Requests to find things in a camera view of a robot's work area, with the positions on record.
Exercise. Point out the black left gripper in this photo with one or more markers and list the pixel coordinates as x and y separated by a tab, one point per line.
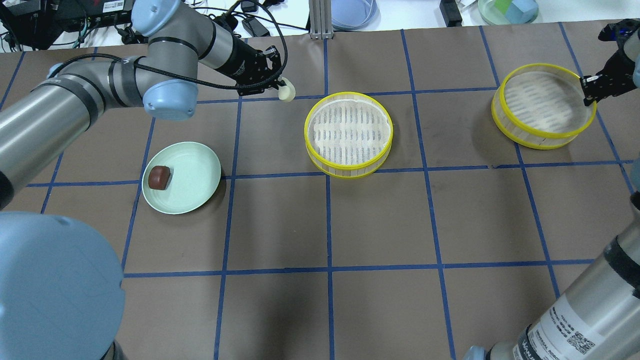
239	61

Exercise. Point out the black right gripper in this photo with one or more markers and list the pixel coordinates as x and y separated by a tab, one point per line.
613	71

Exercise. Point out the white bun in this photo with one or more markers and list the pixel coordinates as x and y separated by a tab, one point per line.
286	90

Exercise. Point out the yellow steamer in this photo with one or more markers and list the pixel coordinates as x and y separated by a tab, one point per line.
348	135
541	106

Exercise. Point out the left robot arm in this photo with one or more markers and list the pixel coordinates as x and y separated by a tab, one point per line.
61	280

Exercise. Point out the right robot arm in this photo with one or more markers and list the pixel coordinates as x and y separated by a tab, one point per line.
596	317

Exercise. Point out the black power adapter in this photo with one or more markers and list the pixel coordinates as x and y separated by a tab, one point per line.
254	27

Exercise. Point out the blue plate on desk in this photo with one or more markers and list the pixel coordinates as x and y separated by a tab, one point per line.
350	15

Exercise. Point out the green bowl with blocks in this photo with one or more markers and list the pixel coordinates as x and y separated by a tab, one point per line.
508	12

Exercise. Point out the light green plate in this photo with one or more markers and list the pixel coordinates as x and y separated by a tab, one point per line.
194	175

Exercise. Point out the brown bun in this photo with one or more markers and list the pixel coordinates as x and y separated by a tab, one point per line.
159	177

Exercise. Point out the aluminium frame post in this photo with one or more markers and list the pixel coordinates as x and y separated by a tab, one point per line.
320	19

